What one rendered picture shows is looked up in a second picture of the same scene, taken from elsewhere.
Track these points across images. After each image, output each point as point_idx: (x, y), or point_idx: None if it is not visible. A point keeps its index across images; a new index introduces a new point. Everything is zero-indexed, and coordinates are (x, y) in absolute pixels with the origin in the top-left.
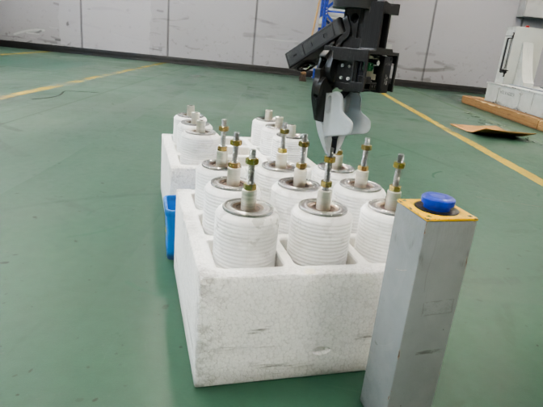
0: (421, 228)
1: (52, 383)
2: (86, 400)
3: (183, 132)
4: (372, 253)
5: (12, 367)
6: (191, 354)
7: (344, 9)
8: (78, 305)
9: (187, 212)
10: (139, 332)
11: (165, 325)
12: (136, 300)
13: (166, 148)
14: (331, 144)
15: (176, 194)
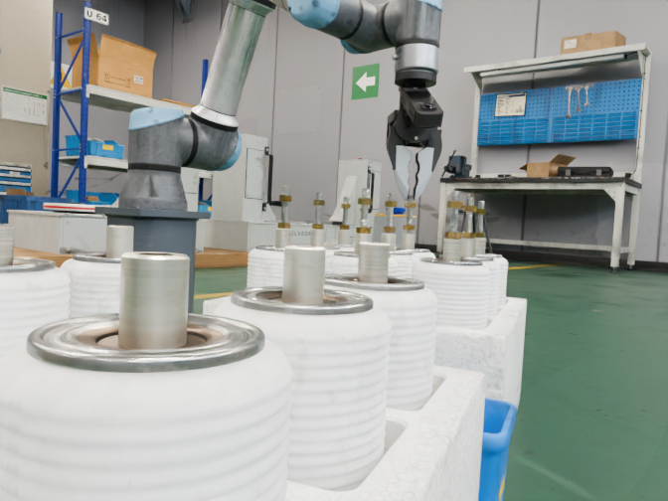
0: (415, 223)
1: (650, 429)
2: (613, 417)
3: (427, 291)
4: None
5: None
6: (519, 391)
7: (417, 79)
8: (661, 484)
9: (508, 318)
10: (567, 439)
11: (534, 437)
12: (571, 469)
13: (436, 461)
14: (413, 192)
15: (506, 343)
